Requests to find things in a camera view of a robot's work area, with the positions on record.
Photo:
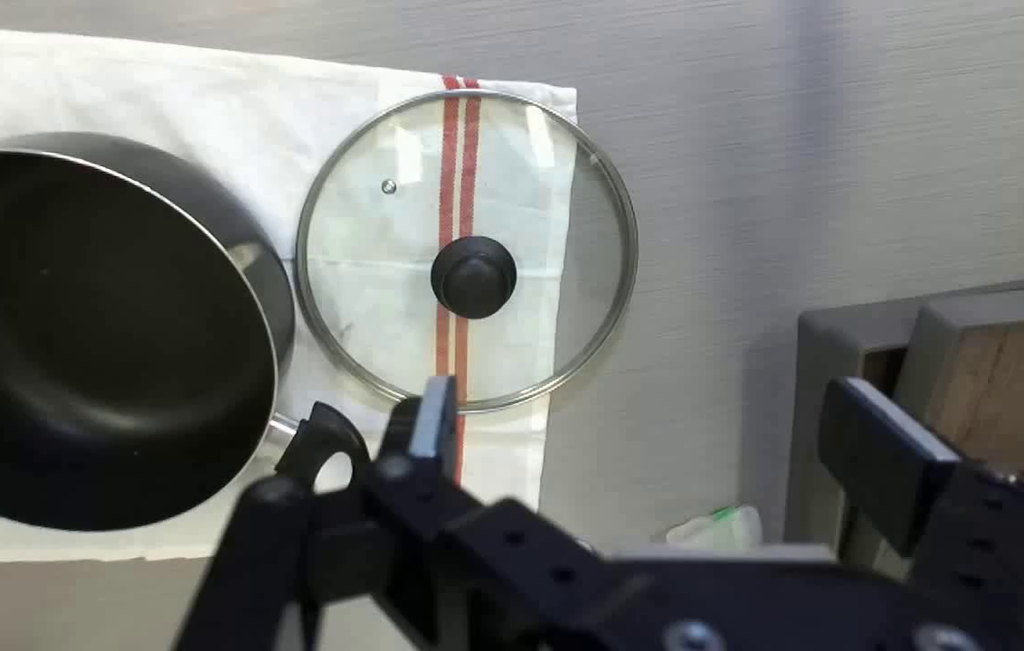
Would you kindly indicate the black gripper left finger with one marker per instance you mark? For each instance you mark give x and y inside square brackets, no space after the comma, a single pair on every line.
[294,567]

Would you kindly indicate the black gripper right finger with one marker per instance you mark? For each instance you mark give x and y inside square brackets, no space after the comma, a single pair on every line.
[982,543]

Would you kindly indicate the glass lid with black knob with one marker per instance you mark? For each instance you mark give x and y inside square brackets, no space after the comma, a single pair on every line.
[477,278]

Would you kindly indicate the small white green object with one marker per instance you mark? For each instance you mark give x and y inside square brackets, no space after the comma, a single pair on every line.
[714,530]

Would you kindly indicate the white towel with red stripes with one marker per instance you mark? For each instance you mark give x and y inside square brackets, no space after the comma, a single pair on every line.
[173,95]

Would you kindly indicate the wooden box with gray frame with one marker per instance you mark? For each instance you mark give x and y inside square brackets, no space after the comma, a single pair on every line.
[1004,374]

